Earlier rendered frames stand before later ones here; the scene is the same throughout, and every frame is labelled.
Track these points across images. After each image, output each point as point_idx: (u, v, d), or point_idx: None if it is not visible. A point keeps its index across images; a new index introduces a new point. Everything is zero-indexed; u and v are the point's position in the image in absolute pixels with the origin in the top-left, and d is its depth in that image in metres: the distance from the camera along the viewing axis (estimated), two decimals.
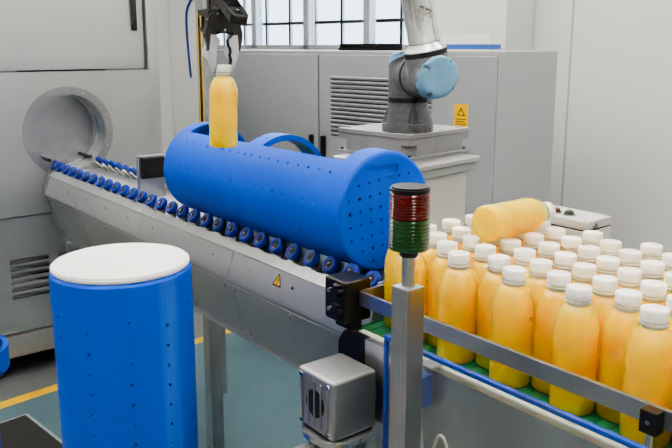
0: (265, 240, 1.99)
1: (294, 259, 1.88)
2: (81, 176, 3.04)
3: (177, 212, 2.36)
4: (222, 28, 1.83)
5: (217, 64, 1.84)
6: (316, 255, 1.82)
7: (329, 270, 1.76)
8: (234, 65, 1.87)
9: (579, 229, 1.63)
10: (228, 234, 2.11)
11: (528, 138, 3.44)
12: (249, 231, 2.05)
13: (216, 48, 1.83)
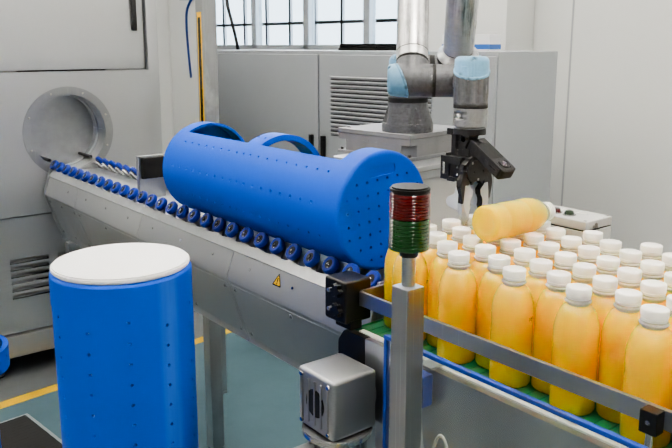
0: (266, 238, 2.00)
1: (296, 258, 1.88)
2: (81, 176, 3.04)
3: (177, 213, 2.36)
4: (476, 178, 1.64)
5: None
6: (316, 253, 1.83)
7: (331, 268, 1.76)
8: None
9: (579, 229, 1.63)
10: (230, 233, 2.11)
11: (528, 138, 3.44)
12: (249, 229, 2.06)
13: (469, 200, 1.64)
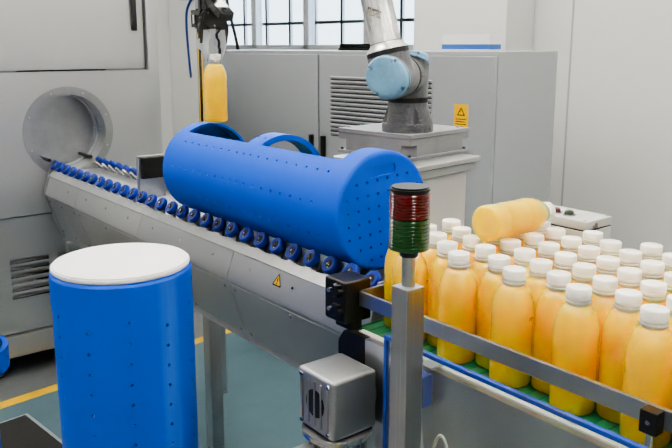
0: (266, 238, 2.00)
1: (296, 258, 1.88)
2: (81, 176, 3.04)
3: (177, 213, 2.36)
4: (212, 24, 2.25)
5: None
6: (316, 253, 1.83)
7: (331, 268, 1.76)
8: (223, 54, 2.29)
9: (579, 229, 1.63)
10: (230, 233, 2.11)
11: (528, 138, 3.44)
12: (249, 229, 2.06)
13: (208, 41, 2.25)
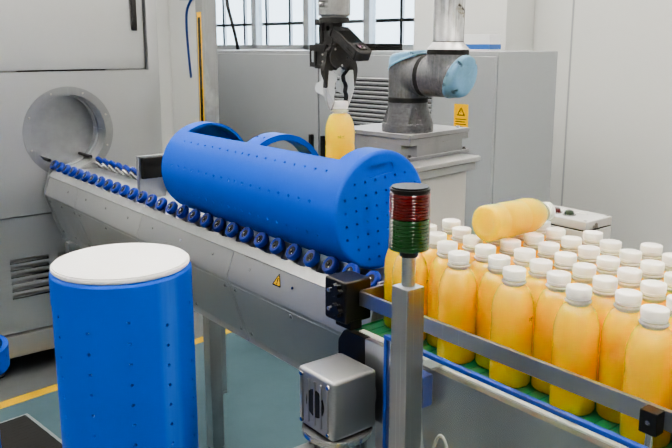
0: (266, 236, 2.00)
1: (298, 256, 1.88)
2: (81, 176, 3.04)
3: (177, 214, 2.35)
4: (339, 64, 1.76)
5: None
6: (316, 251, 1.83)
7: (333, 266, 1.76)
8: (349, 101, 1.80)
9: (579, 229, 1.63)
10: (232, 232, 2.11)
11: (528, 138, 3.44)
12: (249, 228, 2.06)
13: (334, 85, 1.76)
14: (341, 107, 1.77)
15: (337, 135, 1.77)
